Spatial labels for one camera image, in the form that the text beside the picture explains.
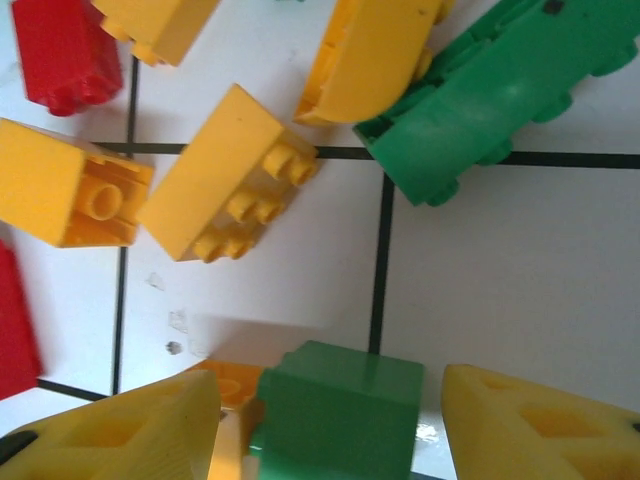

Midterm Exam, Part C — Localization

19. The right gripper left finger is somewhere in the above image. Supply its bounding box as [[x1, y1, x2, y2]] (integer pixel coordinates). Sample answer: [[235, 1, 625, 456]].
[[0, 368, 222, 480]]

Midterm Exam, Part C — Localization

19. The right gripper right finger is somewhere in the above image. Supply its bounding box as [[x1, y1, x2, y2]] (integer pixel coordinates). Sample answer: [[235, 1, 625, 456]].
[[442, 363, 640, 480]]

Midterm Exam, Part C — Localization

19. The red lego brick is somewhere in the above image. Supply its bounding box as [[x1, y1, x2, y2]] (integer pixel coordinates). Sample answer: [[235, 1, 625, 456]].
[[10, 0, 124, 117], [0, 238, 44, 401]]

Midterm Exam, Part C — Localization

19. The long green lego brick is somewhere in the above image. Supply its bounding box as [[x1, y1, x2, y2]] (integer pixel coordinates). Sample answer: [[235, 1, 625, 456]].
[[352, 0, 640, 208]]

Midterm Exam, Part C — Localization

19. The curved yellow lego brick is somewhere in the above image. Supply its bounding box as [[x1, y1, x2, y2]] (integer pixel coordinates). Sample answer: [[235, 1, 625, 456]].
[[293, 0, 456, 127]]

